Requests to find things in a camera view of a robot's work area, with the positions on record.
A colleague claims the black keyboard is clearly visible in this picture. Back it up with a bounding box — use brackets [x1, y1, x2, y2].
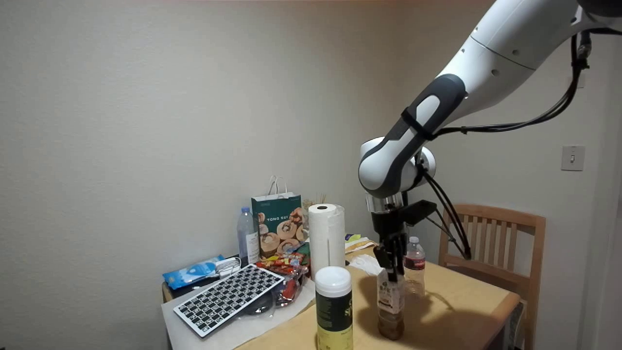
[172, 263, 289, 340]

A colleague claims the white wall light switch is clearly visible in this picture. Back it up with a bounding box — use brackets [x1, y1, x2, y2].
[561, 144, 588, 173]

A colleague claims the red snack package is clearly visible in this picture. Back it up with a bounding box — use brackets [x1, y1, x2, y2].
[254, 255, 312, 307]

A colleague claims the wipes canister white lid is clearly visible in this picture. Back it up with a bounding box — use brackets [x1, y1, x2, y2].
[314, 265, 357, 350]

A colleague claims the yellow snack package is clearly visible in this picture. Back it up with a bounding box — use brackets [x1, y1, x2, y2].
[345, 232, 378, 259]

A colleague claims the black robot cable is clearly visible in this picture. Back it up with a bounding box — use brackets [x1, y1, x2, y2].
[401, 27, 596, 261]

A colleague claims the blue plastic package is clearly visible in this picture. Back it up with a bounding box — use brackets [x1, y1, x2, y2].
[162, 255, 242, 294]

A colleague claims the wooden chair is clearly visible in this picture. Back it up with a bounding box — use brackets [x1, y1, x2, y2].
[438, 202, 549, 350]

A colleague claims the tall clear water bottle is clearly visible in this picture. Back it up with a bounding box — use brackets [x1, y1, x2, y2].
[236, 204, 261, 269]

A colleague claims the white plastic bag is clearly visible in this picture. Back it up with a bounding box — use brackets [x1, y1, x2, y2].
[349, 253, 386, 278]

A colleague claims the green paper gift bag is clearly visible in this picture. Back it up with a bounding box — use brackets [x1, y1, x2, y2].
[250, 173, 306, 261]

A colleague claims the white paper towel roll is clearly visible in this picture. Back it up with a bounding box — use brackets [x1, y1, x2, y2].
[308, 202, 349, 278]

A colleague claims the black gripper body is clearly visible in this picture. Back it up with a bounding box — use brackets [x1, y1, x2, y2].
[370, 208, 409, 259]

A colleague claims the small clear water bottle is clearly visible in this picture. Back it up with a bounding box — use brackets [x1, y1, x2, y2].
[405, 235, 429, 298]

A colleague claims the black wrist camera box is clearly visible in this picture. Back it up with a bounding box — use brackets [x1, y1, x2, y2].
[399, 199, 440, 228]

